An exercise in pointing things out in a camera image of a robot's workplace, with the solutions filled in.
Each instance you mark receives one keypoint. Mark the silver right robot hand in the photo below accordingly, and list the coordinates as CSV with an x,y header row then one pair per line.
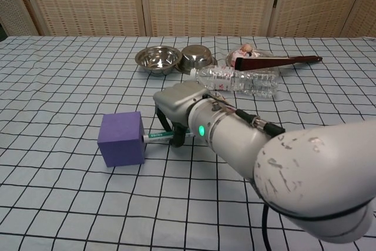
x,y
176,104

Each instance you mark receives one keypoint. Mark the green and black marker pen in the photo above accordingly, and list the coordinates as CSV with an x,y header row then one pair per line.
x,y
157,136

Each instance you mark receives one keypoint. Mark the purple foam cube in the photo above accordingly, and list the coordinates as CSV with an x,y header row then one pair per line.
x,y
122,139

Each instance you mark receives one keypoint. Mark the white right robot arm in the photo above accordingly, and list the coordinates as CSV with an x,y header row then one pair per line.
x,y
293,160

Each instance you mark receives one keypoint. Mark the upright steel bowl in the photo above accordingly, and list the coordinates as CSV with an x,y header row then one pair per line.
x,y
158,59

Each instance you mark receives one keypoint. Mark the overturned steel bowl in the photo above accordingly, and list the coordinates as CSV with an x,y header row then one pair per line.
x,y
196,57

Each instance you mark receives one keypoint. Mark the clear plastic water bottle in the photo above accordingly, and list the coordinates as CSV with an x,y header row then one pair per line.
x,y
243,80

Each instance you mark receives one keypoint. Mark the clear plate with pink dessert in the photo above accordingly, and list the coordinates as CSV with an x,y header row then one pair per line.
x,y
245,54

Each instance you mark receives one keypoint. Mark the woven folding screen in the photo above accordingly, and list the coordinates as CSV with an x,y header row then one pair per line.
x,y
188,1

